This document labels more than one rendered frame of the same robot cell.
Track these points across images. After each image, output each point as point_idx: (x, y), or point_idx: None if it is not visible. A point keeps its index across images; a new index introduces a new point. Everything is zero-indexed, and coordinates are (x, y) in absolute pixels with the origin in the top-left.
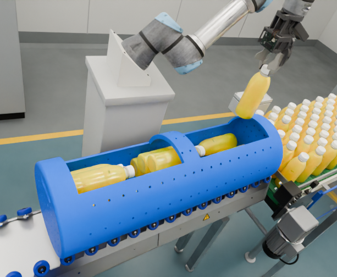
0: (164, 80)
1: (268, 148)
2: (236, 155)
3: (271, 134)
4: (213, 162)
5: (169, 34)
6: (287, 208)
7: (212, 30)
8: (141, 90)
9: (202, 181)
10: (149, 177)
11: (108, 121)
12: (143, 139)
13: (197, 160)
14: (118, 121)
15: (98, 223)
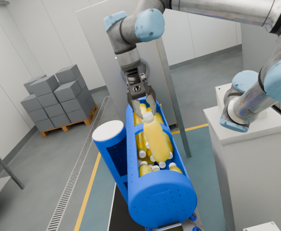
0: (240, 133)
1: (132, 179)
2: (131, 153)
3: (139, 180)
4: (131, 141)
5: (231, 87)
6: None
7: (240, 97)
8: (217, 122)
9: (127, 141)
10: (131, 118)
11: (209, 128)
12: (222, 167)
13: (133, 132)
14: (211, 133)
15: (126, 116)
